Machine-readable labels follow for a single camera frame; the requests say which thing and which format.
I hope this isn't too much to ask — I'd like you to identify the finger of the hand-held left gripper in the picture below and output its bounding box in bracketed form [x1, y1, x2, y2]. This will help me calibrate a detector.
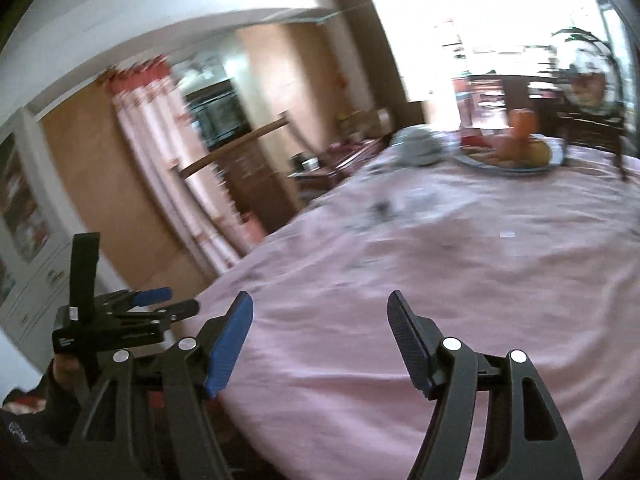
[150, 299, 201, 320]
[127, 287, 174, 308]

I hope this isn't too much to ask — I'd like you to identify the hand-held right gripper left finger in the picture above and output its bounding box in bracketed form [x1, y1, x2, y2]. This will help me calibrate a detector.
[67, 290, 255, 480]

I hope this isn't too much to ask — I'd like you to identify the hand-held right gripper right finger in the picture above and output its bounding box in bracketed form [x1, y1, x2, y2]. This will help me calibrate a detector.
[387, 290, 583, 480]

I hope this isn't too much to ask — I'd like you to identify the person's left forearm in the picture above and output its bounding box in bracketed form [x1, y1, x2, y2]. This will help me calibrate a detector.
[0, 367, 88, 480]

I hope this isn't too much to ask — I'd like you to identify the person's left hand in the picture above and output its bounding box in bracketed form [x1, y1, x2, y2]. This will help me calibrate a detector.
[52, 355, 85, 387]

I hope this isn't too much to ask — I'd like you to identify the pink floral tablecloth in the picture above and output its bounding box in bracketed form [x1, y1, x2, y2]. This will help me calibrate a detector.
[192, 132, 640, 480]

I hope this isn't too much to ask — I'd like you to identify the white glass-door cabinet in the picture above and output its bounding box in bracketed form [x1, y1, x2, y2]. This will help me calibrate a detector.
[0, 115, 101, 356]

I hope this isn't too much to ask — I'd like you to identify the pink patterned curtain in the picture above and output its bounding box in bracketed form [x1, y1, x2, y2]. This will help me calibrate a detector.
[107, 55, 266, 276]

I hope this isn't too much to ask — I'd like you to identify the curved-back wooden chair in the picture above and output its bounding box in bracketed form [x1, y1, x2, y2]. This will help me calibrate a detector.
[177, 115, 301, 236]

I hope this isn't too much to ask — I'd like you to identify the dark red wooden sideboard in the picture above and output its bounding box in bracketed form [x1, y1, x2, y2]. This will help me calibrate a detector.
[287, 135, 393, 206]

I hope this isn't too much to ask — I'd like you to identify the white ceramic lidded bowl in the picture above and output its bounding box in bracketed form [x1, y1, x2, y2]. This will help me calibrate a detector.
[392, 125, 446, 167]

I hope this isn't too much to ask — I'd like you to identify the dark glass cabinet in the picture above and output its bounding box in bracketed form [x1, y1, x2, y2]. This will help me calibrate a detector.
[182, 77, 251, 151]

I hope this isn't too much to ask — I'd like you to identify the metal fruit tray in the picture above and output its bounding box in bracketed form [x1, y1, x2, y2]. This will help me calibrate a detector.
[452, 135, 568, 176]

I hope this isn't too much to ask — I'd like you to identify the red apple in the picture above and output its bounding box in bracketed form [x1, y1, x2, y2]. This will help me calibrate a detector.
[495, 135, 526, 163]

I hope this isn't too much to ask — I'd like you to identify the yellow-green apple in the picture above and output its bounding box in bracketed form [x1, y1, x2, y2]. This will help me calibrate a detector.
[525, 140, 553, 166]

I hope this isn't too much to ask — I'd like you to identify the orange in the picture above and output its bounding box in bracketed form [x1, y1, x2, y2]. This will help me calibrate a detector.
[507, 108, 538, 141]

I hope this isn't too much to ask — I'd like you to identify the round decorative table screen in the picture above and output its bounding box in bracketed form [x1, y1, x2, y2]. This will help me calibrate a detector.
[547, 27, 628, 181]

